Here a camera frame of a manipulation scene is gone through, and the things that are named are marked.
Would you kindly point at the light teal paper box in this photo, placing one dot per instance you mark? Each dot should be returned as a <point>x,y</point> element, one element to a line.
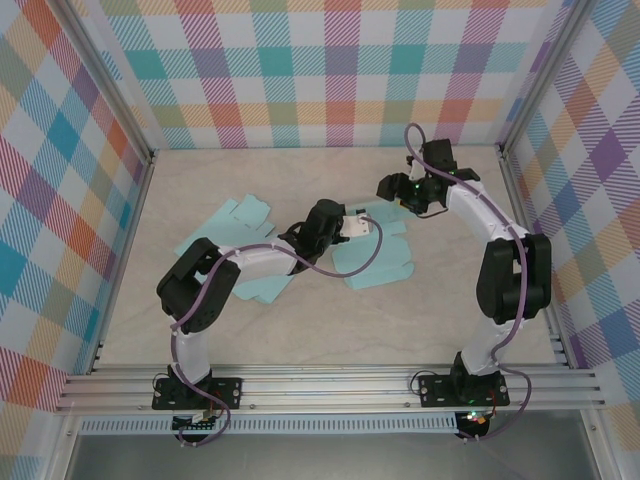
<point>370,270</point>
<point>240,215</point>

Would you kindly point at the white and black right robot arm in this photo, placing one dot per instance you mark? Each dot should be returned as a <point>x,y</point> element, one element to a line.
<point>475,210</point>

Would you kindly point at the aluminium corner post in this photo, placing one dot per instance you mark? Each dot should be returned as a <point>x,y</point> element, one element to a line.
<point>117,82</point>
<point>536,75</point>

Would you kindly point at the aluminium side rail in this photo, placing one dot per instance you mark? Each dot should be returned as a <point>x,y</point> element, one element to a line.
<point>125,260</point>
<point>516,200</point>

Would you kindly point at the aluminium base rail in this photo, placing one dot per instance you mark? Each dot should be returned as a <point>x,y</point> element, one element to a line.
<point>325,387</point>

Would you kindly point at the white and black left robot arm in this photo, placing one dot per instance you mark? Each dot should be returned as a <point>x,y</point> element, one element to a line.
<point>265,260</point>

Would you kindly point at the small circuit board with LED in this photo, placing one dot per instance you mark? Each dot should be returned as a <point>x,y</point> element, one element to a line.
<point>477,420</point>

